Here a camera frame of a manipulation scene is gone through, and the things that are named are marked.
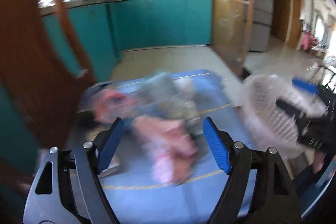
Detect pink plastic wrapper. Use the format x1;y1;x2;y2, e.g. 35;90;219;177
131;115;198;185

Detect clear printed snack bag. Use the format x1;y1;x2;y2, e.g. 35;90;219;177
136;72;200;137

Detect white blue medicine box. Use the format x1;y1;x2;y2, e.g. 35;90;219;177
97;152;120;178

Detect white plastic trash basket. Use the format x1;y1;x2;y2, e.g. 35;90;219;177
241;74;326;159

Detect teal lower kitchen cabinets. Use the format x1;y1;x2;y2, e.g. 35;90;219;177
1;0;213;174

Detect person's hand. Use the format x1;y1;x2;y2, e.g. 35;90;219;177
311;151;325;173

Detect pink labelled wrapper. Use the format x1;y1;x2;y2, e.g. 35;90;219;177
91;88;138;124

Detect blue seat cushion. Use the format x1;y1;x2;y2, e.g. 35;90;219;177
71;69;259;224

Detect grey refrigerator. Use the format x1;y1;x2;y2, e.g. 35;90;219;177
249;0;273;52

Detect dark wooden chair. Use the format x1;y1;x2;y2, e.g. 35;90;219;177
1;0;96;148

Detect glass sliding door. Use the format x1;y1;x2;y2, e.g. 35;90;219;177
210;0;255;78

